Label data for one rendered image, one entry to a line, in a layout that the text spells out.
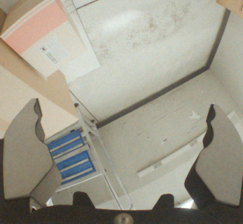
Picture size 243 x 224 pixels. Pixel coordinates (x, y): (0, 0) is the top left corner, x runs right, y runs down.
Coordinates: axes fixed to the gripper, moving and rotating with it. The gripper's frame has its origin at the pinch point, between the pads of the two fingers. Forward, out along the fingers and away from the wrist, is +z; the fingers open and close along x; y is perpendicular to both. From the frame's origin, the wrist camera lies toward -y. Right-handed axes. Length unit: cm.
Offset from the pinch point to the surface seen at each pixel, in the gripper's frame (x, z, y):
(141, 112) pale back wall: 32, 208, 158
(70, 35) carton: -11.2, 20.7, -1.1
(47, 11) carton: -13.9, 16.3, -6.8
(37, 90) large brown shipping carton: -18.7, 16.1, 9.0
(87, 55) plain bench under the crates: -13.6, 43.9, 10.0
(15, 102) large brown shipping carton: -23.5, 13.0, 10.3
